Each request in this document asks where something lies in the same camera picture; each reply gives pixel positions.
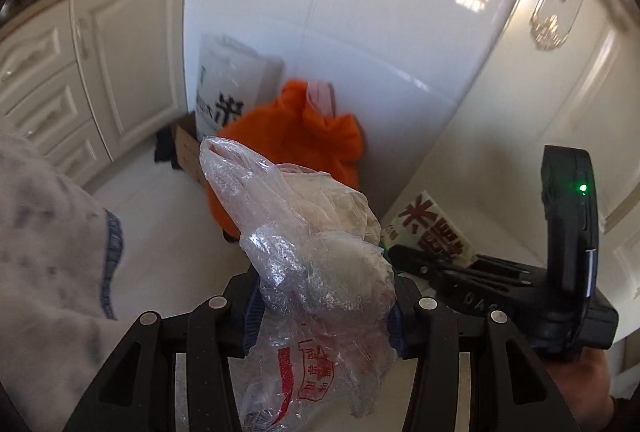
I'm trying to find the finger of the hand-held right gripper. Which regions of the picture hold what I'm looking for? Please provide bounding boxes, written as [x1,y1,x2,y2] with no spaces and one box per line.
[387,245,473,298]
[467,255,536,285]

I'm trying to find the grey speckled sweater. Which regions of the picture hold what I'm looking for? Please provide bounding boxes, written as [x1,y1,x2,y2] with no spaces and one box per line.
[0,127,123,432]

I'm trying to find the dark cloth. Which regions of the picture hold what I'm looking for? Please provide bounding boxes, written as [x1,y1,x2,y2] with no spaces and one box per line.
[154,127,183,170]

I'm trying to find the pink plastic bag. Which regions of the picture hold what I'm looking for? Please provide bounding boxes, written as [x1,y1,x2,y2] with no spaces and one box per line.
[305,81,336,115]

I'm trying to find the cardboard box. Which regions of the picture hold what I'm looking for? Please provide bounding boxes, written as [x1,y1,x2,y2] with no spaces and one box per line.
[172,112,211,185]

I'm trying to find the cream kitchen cabinet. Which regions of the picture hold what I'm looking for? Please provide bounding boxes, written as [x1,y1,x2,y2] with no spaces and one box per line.
[0,0,193,188]

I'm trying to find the white rice sack black print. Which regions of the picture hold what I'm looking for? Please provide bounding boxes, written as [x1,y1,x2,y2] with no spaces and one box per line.
[195,34,286,143]

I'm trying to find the white packet red print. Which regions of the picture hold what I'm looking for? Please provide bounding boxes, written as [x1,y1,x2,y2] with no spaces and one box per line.
[382,191,476,268]

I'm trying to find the white door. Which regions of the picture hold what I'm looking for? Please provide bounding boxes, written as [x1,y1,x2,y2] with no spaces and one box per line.
[380,0,640,363]

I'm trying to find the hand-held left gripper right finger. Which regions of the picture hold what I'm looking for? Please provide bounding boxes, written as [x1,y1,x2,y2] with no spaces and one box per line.
[387,277,583,432]

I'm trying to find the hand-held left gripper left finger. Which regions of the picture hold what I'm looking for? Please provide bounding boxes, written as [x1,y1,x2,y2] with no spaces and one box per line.
[65,275,266,432]

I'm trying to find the clear plastic bag red print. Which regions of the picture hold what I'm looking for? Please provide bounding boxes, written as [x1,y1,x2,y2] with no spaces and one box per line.
[199,136,398,432]

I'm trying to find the orange plastic bag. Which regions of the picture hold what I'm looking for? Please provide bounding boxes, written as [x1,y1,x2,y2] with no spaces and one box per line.
[206,80,363,238]

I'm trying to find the person's right hand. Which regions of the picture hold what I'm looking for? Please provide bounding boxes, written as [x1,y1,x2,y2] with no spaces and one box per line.
[545,347,616,432]

